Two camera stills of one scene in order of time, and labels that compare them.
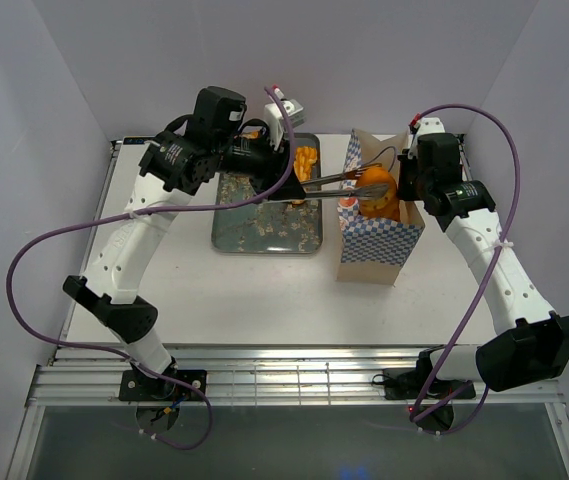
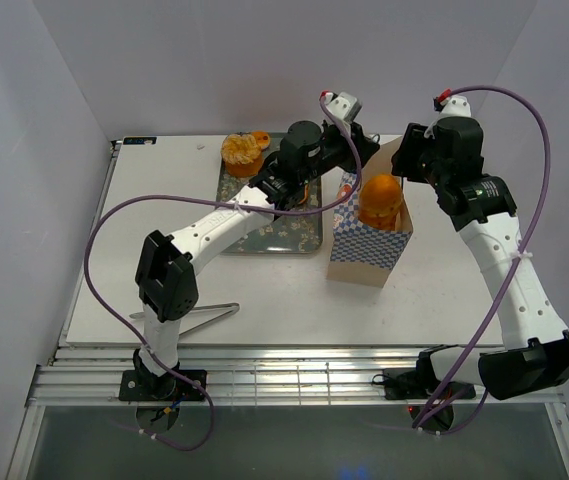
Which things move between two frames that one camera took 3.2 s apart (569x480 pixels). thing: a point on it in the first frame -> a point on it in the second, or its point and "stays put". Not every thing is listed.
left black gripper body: [257, 160] -> [335, 151]
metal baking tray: [270, 226] stays put
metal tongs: [371, 191] -> [233, 307]
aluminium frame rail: [261, 376] stays put
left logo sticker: [137, 140] stays put
